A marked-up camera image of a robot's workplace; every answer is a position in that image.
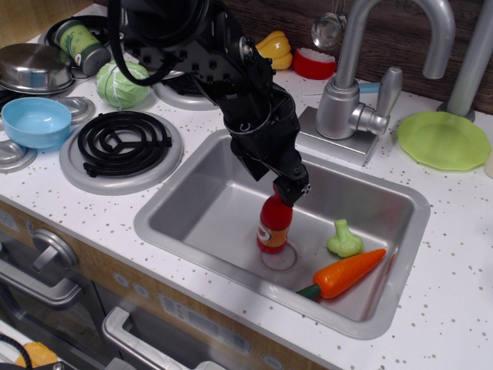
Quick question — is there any yellow object with black cable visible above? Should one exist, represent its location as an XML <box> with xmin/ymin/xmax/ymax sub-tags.
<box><xmin>1</xmin><ymin>334</ymin><xmax>59</xmax><ymax>369</ymax></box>

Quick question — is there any light green toy garlic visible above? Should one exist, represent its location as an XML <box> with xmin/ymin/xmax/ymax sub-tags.
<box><xmin>326</xmin><ymin>219</ymin><xmax>364</xmax><ymax>258</ymax></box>

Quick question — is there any silver oven knob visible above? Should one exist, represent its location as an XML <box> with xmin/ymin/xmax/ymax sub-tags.
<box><xmin>32</xmin><ymin>228</ymin><xmax>79</xmax><ymax>272</ymax></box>

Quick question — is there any silver sink basin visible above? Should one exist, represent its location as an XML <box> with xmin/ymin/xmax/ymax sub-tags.
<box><xmin>134</xmin><ymin>130</ymin><xmax>430</xmax><ymax>339</ymax></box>

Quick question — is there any silver stove knob disc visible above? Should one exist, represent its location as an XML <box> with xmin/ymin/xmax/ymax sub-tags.
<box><xmin>57</xmin><ymin>96</ymin><xmax>96</xmax><ymax>126</ymax></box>

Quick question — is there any silver vertical pole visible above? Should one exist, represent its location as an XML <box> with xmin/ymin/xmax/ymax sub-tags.
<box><xmin>438</xmin><ymin>0</ymin><xmax>492</xmax><ymax>122</ymax></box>

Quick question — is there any red ketchup bottle toy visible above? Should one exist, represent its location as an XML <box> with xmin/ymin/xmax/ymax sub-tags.
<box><xmin>257</xmin><ymin>187</ymin><xmax>293</xmax><ymax>254</ymax></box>

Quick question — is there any back left black burner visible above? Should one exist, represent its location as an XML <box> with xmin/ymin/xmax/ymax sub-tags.
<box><xmin>37</xmin><ymin>15</ymin><xmax>109</xmax><ymax>49</ymax></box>

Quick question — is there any yellow toy bell pepper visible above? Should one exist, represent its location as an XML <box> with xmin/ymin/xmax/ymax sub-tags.
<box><xmin>256</xmin><ymin>31</ymin><xmax>293</xmax><ymax>70</ymax></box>

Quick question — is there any silver oven door handle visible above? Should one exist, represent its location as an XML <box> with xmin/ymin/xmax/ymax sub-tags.
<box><xmin>1</xmin><ymin>260</ymin><xmax>83</xmax><ymax>311</ymax></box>

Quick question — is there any silver toy faucet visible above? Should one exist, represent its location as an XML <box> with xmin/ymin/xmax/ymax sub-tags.
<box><xmin>292</xmin><ymin>0</ymin><xmax>457</xmax><ymax>167</ymax></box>

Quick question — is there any hanging silver ladle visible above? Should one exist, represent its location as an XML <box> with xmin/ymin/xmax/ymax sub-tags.
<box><xmin>311</xmin><ymin>1</ymin><xmax>347</xmax><ymax>50</ymax></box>

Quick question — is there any front black stove burner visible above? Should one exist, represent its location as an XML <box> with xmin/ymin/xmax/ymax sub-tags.
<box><xmin>59</xmin><ymin>111</ymin><xmax>184</xmax><ymax>196</ymax></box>

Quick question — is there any green toy cabbage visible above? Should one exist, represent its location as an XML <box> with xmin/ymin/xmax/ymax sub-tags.
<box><xmin>96</xmin><ymin>60</ymin><xmax>150</xmax><ymax>109</ymax></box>

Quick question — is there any green toy can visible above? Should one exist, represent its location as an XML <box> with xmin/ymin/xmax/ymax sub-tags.
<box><xmin>55</xmin><ymin>19</ymin><xmax>111</xmax><ymax>76</ymax></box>

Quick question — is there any stainless steel pot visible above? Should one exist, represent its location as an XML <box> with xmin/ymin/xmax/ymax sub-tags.
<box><xmin>1</xmin><ymin>43</ymin><xmax>75</xmax><ymax>95</ymax></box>

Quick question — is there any light green plastic plate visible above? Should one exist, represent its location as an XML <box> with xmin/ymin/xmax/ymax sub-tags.
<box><xmin>397</xmin><ymin>112</ymin><xmax>491</xmax><ymax>171</ymax></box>

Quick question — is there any silver stove knob front left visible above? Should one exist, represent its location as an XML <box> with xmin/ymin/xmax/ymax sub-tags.
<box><xmin>0</xmin><ymin>140</ymin><xmax>37</xmax><ymax>173</ymax></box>

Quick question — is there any silver lower drawer handle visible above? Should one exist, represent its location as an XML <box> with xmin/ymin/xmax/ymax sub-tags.
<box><xmin>102</xmin><ymin>306</ymin><xmax>222</xmax><ymax>369</ymax></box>

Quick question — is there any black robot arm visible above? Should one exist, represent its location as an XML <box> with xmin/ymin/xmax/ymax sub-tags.
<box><xmin>107</xmin><ymin>1</ymin><xmax>310</xmax><ymax>207</ymax></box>

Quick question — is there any red toy container white top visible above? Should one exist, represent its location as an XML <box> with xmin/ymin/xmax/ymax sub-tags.
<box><xmin>293</xmin><ymin>48</ymin><xmax>336</xmax><ymax>80</ymax></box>

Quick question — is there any orange toy carrot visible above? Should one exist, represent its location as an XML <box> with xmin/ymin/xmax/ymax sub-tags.
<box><xmin>297</xmin><ymin>249</ymin><xmax>387</xmax><ymax>300</ymax></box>

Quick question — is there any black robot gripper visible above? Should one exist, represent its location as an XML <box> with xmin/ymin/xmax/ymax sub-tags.
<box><xmin>223</xmin><ymin>84</ymin><xmax>310</xmax><ymax>207</ymax></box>

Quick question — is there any back right black burner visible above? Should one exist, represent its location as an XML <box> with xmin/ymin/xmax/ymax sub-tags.
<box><xmin>153</xmin><ymin>74</ymin><xmax>219</xmax><ymax>111</ymax></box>

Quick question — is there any light blue plastic bowl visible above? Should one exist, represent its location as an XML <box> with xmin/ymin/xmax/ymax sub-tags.
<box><xmin>2</xmin><ymin>97</ymin><xmax>72</xmax><ymax>150</ymax></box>

